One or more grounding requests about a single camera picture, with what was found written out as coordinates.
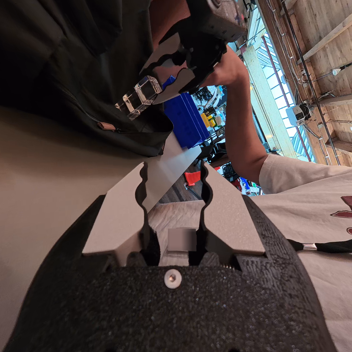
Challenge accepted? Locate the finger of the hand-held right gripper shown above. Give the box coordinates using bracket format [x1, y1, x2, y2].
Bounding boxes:
[151, 66, 197, 105]
[139, 32, 190, 76]

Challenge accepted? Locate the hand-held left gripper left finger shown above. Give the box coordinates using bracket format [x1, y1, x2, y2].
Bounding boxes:
[82, 162, 151, 267]

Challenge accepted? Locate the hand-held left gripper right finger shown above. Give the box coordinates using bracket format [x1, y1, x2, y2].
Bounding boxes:
[201, 161, 266, 264]

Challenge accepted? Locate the clear acrylic block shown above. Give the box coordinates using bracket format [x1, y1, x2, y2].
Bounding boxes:
[115, 75, 163, 120]

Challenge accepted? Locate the black fabric bag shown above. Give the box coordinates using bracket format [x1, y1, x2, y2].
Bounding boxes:
[0, 0, 174, 158]

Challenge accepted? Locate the person's right forearm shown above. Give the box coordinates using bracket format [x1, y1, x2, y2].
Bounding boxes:
[224, 76, 270, 185]

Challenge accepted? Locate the white desk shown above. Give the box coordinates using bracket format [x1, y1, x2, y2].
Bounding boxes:
[0, 106, 205, 352]

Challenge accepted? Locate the person's right hand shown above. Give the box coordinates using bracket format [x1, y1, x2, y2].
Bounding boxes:
[212, 44, 250, 87]

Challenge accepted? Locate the blue plastic bin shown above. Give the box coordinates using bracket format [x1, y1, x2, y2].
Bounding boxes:
[162, 76, 211, 150]

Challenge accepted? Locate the yellow crate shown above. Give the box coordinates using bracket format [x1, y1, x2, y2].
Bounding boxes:
[200, 111, 215, 128]

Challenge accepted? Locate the black office chair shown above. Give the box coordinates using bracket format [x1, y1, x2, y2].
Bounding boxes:
[194, 143, 229, 166]

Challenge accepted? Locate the person's white t-shirt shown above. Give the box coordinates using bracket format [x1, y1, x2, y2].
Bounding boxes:
[147, 153, 352, 352]

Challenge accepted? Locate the white mounted device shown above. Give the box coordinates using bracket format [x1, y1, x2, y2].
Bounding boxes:
[285, 102, 314, 128]

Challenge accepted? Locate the black lanyard with metal clip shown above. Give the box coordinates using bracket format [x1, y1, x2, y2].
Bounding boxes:
[289, 239, 352, 254]

